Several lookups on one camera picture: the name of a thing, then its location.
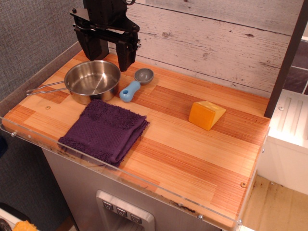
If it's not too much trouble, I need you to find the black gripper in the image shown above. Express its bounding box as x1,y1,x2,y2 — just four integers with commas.
70,0,140,72

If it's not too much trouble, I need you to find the violet cloth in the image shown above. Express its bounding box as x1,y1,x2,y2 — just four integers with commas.
59,100,149,167

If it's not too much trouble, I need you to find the stainless steel pot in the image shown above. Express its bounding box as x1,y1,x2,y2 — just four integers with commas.
26,60,121,105

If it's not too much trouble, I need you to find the blue grey ice cream scoop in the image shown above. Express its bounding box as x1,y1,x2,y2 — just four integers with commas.
119,68,154,103

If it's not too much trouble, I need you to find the yellow cheese wedge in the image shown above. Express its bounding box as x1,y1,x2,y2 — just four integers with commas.
189,101,226,130

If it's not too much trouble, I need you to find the clear acrylic table guard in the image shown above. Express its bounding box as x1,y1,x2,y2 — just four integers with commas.
2,112,270,231

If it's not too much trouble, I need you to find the grey toy fridge cabinet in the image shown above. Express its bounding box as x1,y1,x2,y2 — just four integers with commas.
43,149,219,231

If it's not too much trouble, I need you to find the yellow black object bottom left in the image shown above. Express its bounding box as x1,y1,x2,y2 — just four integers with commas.
0,203,38,231

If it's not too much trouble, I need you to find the white toy sink unit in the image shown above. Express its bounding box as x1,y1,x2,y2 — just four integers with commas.
257,90,308,194

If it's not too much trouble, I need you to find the dark vertical post right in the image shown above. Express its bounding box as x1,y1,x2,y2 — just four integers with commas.
264,0,308,118

